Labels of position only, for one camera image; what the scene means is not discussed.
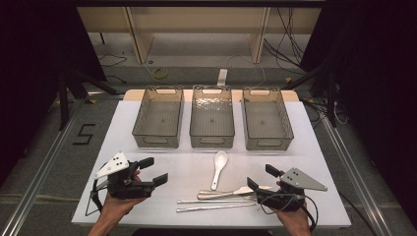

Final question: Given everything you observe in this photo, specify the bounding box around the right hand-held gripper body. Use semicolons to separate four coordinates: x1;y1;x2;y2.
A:
256;166;328;212

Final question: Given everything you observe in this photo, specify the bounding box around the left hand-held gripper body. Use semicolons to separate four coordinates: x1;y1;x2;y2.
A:
92;150;155;201

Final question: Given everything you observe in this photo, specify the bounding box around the white ceramic spoon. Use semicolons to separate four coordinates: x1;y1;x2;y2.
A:
210;150;229;192

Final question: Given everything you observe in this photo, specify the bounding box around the grey plastic basket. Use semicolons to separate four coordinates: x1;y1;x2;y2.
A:
131;86;185;149
189;84;236;149
241;87;295;151

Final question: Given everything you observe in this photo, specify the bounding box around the person's left hand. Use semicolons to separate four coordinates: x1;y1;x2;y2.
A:
98;170;148;220

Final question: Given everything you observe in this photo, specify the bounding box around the person's right hand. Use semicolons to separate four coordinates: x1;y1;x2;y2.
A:
276;205;312;236

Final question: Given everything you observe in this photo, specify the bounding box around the white table cover sheet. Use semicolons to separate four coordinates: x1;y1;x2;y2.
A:
71;99;352;229

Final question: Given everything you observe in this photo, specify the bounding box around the yellow tape roll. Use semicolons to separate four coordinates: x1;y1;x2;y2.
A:
151;67;170;81

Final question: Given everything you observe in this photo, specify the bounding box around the black metal stand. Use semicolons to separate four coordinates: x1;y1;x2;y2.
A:
283;62;338;129
57;70;121;132

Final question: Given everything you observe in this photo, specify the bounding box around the white power strip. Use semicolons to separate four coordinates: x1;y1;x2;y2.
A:
216;68;228;87

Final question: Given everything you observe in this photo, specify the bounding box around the black curtain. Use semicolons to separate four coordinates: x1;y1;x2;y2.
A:
301;0;417;227
0;0;107;185

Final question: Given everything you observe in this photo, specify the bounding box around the beige wooden shelf unit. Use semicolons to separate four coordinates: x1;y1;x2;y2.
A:
77;6;323;65

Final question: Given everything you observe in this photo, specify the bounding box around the left hand-held gripper cable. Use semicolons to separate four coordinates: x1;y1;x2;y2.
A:
85;179;110;217

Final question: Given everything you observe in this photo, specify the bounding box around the hand-held gripper cable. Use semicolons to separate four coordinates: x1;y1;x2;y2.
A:
261;192;320;232
85;179;110;217

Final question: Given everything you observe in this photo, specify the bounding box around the right hand-held gripper cable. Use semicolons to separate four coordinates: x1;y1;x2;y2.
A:
261;192;320;232

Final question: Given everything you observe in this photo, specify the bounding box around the aluminium floor rail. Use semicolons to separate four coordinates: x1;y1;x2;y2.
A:
319;114;394;236
0;97;87;236

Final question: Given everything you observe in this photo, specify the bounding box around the white floor cable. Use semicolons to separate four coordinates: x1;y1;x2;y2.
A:
225;53;268;88

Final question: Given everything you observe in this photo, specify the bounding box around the black floor cable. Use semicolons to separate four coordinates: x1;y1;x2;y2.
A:
97;53;128;68

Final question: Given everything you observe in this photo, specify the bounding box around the bundle of black cables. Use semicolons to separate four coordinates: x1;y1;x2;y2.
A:
264;8;306;67

